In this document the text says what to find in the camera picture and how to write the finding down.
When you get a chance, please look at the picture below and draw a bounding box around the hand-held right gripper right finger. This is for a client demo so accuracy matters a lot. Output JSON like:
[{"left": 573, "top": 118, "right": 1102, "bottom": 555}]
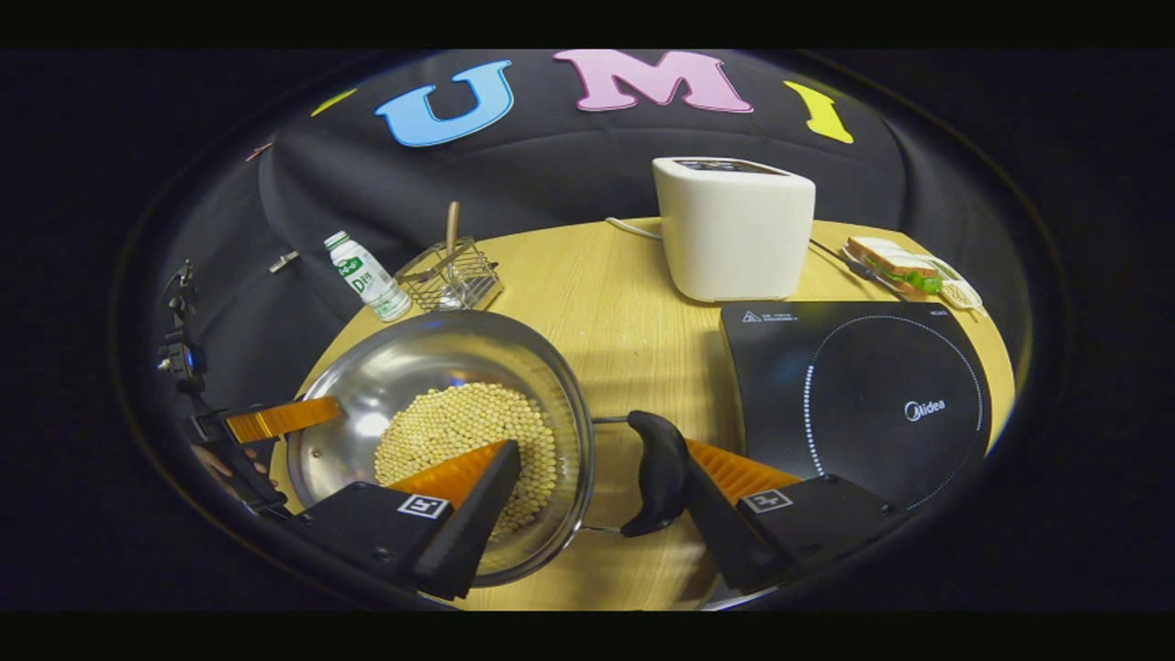
[{"left": 684, "top": 438, "right": 919, "bottom": 593}]

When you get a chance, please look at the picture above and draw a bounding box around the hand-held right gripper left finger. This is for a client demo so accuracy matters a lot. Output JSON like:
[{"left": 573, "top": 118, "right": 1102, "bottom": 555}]
[{"left": 292, "top": 439, "right": 522, "bottom": 602}]

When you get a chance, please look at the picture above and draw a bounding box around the stainless steel pot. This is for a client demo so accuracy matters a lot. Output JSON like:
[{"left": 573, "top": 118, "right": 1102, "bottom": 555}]
[{"left": 286, "top": 309, "right": 691, "bottom": 588}]

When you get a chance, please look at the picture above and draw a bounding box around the black induction cooktop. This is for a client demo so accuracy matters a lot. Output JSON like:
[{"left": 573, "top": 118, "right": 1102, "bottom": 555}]
[{"left": 719, "top": 301, "right": 994, "bottom": 513}]

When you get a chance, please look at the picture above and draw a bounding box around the pile of soybeans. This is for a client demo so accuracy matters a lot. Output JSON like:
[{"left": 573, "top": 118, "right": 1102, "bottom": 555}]
[{"left": 374, "top": 382, "right": 559, "bottom": 541}]

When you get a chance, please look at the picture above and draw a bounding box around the white plastic drink bottle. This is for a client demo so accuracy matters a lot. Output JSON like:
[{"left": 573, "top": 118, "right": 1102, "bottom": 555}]
[{"left": 323, "top": 230, "right": 412, "bottom": 322}]

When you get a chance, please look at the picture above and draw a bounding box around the white toaster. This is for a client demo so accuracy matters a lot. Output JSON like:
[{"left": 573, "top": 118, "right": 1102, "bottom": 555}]
[{"left": 652, "top": 156, "right": 816, "bottom": 304}]

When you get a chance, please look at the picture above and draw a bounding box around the sandwich plate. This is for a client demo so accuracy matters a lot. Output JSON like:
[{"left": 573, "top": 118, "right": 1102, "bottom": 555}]
[{"left": 840, "top": 243, "right": 956, "bottom": 300}]

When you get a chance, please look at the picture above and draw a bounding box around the sandwich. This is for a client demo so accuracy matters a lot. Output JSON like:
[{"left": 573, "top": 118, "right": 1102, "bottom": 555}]
[{"left": 845, "top": 236, "right": 945, "bottom": 295}]

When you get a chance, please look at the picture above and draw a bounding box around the white divided snack tray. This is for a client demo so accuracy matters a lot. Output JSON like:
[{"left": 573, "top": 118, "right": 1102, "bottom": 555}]
[{"left": 936, "top": 262, "right": 989, "bottom": 318}]

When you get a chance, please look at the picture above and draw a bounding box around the black backdrop cloth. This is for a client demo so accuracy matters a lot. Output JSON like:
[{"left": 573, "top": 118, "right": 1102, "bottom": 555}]
[{"left": 156, "top": 50, "right": 1029, "bottom": 423}]

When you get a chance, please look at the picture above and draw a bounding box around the metal wire basket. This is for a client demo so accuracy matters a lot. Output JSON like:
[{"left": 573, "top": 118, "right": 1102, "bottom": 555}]
[{"left": 395, "top": 237, "right": 504, "bottom": 313}]

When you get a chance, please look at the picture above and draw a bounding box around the black power cable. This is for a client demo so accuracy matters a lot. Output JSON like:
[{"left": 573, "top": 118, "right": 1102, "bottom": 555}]
[{"left": 810, "top": 239, "right": 910, "bottom": 299}]

